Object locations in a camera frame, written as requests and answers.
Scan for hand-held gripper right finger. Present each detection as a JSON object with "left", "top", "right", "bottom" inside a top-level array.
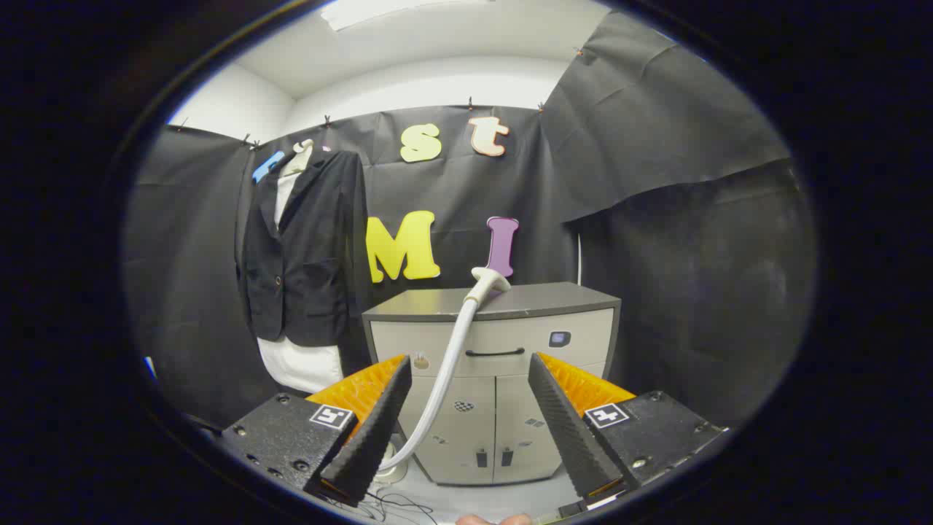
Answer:
[{"left": 528, "top": 352, "right": 728, "bottom": 511}]

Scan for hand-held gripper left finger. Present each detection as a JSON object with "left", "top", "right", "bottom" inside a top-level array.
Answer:
[{"left": 219, "top": 355, "right": 413, "bottom": 508}]

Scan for black backdrop cloth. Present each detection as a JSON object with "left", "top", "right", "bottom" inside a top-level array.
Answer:
[{"left": 122, "top": 11, "right": 817, "bottom": 431}]

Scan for white shirt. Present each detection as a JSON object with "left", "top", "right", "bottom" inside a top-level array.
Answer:
[{"left": 257, "top": 169, "right": 345, "bottom": 394}]

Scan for white clothes hanger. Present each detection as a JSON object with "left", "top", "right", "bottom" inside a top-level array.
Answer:
[{"left": 281, "top": 139, "right": 316, "bottom": 177}]

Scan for white garment steamer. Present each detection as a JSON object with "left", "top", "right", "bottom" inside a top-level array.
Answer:
[{"left": 378, "top": 267, "right": 512, "bottom": 472}]

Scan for ceiling light panel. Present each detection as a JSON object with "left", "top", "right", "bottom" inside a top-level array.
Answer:
[{"left": 321, "top": 0, "right": 467, "bottom": 31}]

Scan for grey cabinet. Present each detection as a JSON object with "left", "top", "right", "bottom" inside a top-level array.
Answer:
[{"left": 362, "top": 282, "right": 622, "bottom": 486}]

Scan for thin black floor cables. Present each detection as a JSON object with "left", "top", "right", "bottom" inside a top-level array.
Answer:
[{"left": 321, "top": 490, "right": 438, "bottom": 525}]

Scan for black suit jacket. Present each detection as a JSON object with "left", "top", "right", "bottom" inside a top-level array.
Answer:
[{"left": 239, "top": 149, "right": 369, "bottom": 347}]

